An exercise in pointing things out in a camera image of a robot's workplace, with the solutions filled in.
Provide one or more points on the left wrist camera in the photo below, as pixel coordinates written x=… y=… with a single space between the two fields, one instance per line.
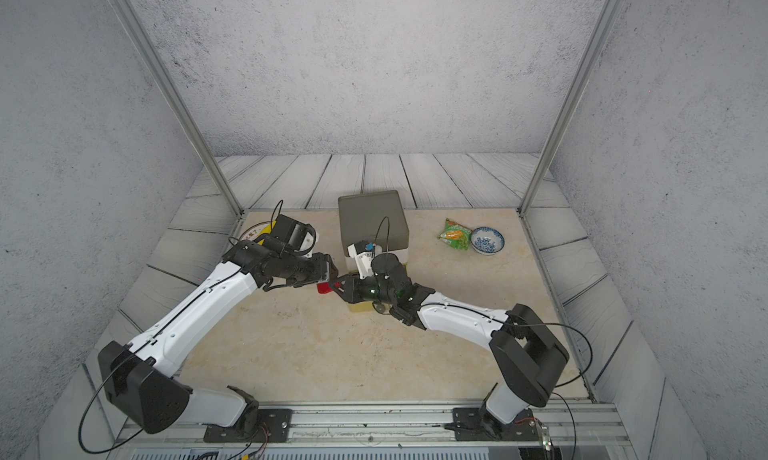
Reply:
x=290 y=236

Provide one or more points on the left aluminium frame post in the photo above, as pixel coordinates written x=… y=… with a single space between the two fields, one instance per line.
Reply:
x=140 y=40

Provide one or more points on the blue white ceramic bowl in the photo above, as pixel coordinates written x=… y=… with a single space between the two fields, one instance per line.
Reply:
x=487 y=241

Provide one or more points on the yellow bottom drawer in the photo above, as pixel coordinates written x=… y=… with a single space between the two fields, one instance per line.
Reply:
x=360 y=307

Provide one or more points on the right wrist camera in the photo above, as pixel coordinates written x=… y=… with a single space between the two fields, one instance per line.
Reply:
x=363 y=253

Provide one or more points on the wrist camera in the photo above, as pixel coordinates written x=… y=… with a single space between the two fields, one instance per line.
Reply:
x=290 y=236
x=363 y=253

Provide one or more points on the red brooch box front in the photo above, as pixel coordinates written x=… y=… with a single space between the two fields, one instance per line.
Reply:
x=323 y=288

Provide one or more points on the yellow toy banana bunch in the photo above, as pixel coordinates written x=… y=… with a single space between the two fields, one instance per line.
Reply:
x=265 y=232

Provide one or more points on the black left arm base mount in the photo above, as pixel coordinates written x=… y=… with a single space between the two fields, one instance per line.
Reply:
x=255 y=424

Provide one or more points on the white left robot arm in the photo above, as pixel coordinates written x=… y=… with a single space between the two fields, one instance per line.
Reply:
x=139 y=376

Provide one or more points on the patterned round plate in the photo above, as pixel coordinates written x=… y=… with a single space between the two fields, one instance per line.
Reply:
x=251 y=232

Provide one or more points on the aluminium frame post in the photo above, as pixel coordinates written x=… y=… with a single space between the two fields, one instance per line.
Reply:
x=140 y=40
x=591 y=55

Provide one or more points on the right aluminium frame post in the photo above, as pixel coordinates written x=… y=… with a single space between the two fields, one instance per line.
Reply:
x=591 y=55

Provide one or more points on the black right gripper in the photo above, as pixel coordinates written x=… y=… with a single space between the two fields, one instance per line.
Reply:
x=352 y=288

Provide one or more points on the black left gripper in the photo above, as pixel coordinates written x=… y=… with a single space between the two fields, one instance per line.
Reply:
x=323 y=270

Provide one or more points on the white drawer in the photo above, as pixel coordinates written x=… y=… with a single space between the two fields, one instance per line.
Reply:
x=402 y=256

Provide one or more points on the three-tier drawer cabinet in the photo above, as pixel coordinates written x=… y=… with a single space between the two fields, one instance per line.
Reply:
x=372 y=223

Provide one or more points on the grey top drawer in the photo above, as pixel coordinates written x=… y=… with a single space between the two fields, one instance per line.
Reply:
x=377 y=217

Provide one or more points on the green snack packet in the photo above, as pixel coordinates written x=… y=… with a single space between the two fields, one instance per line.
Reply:
x=455 y=235

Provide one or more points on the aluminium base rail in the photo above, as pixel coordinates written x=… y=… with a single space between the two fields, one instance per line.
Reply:
x=569 y=429

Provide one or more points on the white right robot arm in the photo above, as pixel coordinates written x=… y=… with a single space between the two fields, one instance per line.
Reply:
x=530 y=358

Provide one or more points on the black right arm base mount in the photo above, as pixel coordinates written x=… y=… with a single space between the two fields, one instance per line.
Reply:
x=477 y=424

